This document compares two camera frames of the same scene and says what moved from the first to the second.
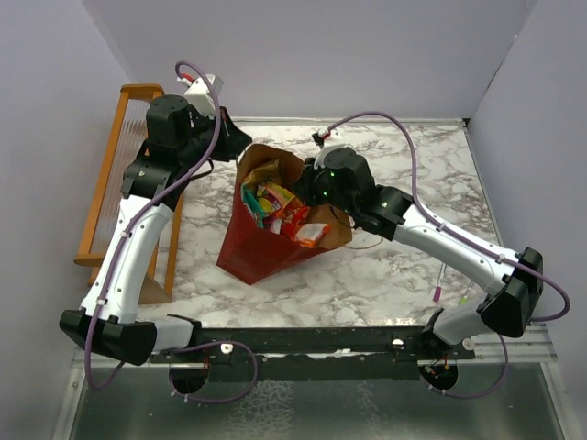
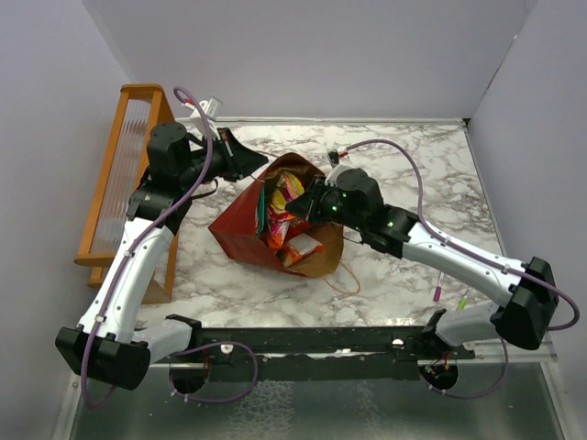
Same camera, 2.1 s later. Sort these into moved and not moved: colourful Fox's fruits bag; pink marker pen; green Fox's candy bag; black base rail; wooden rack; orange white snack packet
Moved: colourful Fox's fruits bag; green Fox's candy bag; orange white snack packet
Not moved: wooden rack; pink marker pen; black base rail
